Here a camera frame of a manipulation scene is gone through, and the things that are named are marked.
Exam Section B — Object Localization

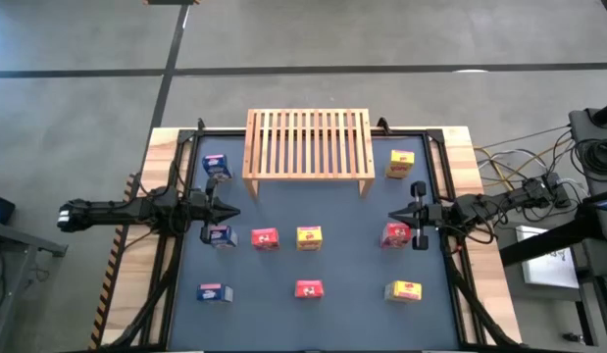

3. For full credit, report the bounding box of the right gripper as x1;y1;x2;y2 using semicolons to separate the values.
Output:
388;180;445;252

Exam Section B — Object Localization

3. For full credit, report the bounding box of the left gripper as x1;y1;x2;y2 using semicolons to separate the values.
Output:
186;176;242;245

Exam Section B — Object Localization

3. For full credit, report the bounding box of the red Froot Loops cereal box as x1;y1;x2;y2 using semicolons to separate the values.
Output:
293;278;326;300
250;227;281;252
379;222;413;250

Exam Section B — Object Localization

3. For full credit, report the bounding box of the blue Frosted Flakes cereal box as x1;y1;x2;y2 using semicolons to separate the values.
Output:
195;282;235;304
201;153;234;183
208;224;239;250

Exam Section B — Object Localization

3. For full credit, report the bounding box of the yellow Corn Pops cereal box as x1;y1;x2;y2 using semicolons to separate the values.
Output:
383;279;424;304
384;149;417;180
295;225;325;252

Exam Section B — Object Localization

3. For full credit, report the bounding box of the wooden slatted shelf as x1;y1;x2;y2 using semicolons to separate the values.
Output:
241;108;377;200

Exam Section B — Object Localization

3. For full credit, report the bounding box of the blue-grey table mat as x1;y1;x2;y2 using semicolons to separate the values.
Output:
168;134;461;352

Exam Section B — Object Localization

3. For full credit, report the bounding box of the yellow black hazard tape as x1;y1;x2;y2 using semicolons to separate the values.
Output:
89;172;137;350

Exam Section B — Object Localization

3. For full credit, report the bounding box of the black stand beam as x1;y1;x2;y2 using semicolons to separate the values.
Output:
498;188;607;269

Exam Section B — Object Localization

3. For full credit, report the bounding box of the white board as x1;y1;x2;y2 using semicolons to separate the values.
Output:
515;224;582;289

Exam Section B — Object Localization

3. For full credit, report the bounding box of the grey equipment stand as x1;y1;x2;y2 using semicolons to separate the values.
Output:
567;100;607;183

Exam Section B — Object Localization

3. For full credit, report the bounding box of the grey metal desk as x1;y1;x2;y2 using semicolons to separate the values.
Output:
0;220;69;353

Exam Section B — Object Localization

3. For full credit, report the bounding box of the dark grey cabinet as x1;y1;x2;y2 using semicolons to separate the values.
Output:
576;240;607;353

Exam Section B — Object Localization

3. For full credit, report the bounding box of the black metal table frame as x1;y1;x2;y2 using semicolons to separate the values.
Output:
99;117;523;353

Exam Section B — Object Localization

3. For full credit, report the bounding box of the yellow extension cable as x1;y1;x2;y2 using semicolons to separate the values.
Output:
477;145;574;192

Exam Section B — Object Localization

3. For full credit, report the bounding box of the thin black cable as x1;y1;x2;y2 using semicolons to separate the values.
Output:
474;125;573;151

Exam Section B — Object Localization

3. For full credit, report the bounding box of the coiled black cable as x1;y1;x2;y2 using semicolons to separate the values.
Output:
573;138;607;177

